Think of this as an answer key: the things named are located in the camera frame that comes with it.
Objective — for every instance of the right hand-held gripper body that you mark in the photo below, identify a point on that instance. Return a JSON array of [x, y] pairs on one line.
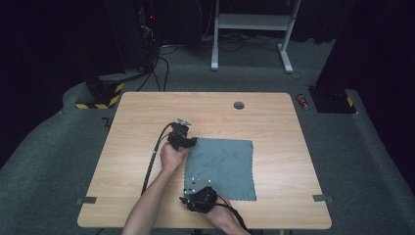
[[202, 196]]

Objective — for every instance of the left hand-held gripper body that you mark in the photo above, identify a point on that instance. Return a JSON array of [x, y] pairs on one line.
[[178, 133]]

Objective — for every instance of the grey cloth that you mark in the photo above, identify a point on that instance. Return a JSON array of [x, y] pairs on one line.
[[225, 166]]

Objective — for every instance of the person's left hand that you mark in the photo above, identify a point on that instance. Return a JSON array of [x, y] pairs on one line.
[[173, 158]]

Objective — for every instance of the person's right hand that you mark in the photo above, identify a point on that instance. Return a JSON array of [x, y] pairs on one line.
[[220, 212]]

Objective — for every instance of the grey table grommet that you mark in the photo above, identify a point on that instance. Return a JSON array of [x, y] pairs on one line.
[[239, 105]]

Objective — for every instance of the black yellow striped stand base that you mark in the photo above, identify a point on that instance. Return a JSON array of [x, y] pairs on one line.
[[101, 94]]

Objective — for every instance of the grey tape piece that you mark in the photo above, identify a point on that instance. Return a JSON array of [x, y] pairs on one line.
[[86, 200], [322, 198]]

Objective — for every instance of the dark equipment cabinet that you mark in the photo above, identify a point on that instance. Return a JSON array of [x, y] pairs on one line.
[[130, 36]]

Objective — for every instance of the red can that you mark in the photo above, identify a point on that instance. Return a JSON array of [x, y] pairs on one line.
[[302, 101]]

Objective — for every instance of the white metal stand frame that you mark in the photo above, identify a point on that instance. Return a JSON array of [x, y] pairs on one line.
[[251, 23]]

